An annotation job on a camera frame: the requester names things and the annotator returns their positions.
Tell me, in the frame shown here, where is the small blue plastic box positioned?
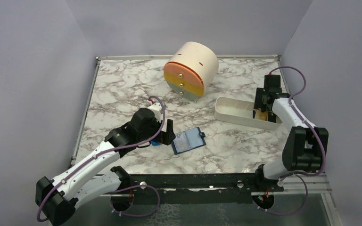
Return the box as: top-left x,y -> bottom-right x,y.
150,141 -> 161,146

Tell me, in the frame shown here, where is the white rectangular plastic tray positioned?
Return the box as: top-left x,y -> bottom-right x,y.
214,97 -> 282,130

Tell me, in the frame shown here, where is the black metal base rail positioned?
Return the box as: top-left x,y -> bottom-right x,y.
109,173 -> 284,205

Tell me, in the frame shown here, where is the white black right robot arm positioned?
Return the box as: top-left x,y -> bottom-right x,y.
253,74 -> 329,192

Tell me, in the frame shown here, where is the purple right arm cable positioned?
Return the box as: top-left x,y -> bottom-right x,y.
268,66 -> 327,178

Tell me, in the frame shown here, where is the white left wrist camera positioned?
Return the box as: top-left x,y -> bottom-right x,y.
148,102 -> 163,122

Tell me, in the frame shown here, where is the blue card holder wallet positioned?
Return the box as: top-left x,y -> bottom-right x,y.
172,127 -> 206,155

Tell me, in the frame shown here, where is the round beige drawer cabinet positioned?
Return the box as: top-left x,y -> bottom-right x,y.
163,41 -> 219,101

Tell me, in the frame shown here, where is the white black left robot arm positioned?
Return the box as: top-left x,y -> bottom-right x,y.
35,105 -> 175,226

